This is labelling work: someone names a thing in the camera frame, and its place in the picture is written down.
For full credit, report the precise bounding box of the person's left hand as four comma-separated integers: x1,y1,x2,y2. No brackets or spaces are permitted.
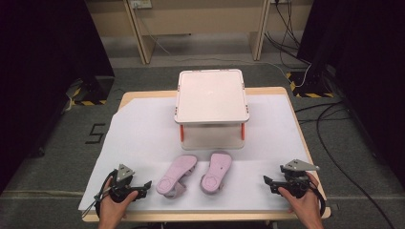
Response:
98,177,139,222

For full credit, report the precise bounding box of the person's right hand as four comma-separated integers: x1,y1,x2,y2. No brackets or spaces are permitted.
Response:
277,172,321,221

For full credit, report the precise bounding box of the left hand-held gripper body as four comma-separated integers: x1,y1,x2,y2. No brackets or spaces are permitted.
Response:
109,163,141,203

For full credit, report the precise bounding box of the long black floor cable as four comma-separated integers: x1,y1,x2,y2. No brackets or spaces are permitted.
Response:
315,100,397,229

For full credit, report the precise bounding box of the white plastic storage box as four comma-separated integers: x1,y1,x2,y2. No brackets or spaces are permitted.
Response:
173,68,250,152

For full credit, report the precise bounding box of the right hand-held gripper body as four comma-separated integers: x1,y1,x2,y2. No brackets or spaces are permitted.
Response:
277,158,321,199

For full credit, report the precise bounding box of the pink sandal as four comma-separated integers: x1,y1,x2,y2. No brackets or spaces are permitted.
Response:
155,154,199,200
199,151,234,195

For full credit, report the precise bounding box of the left hand-held gripper cable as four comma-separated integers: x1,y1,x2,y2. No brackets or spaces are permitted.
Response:
80,169,118,219

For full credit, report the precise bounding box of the stand base with hazard tape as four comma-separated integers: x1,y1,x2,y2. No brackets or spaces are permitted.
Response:
65,75,116,107
285,70,336,99

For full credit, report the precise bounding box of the hand-held gripper cable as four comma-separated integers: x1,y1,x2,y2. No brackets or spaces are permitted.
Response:
306,179,328,219
80,169,118,219

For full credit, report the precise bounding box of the wall power socket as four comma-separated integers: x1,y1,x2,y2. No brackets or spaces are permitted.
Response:
129,0,154,10

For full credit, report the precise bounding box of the right hand-held gripper cable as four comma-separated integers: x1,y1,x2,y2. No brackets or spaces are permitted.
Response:
306,179,328,219

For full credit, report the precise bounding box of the short black floor cable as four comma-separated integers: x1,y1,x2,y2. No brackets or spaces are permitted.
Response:
294,100,352,125

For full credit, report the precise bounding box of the white table sheet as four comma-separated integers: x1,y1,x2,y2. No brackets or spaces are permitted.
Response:
77,94,315,213

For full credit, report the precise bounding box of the black curtain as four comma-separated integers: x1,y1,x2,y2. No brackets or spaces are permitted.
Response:
296,0,405,192
0,0,116,195

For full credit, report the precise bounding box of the bundle of black cables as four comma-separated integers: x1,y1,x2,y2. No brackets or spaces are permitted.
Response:
263,0,312,68

